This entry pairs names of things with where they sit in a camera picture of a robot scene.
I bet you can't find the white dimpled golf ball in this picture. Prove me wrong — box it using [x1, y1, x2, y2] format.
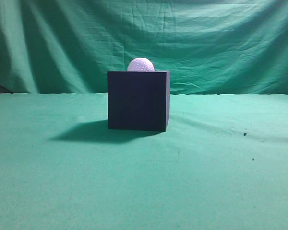
[127, 57, 155, 72]

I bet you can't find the dark blue cube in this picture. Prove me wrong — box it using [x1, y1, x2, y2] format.
[107, 71, 170, 132]

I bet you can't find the green backdrop cloth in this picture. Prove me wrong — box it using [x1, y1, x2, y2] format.
[0, 0, 288, 94]

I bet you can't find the green table cloth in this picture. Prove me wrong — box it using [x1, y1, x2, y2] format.
[0, 93, 288, 230]

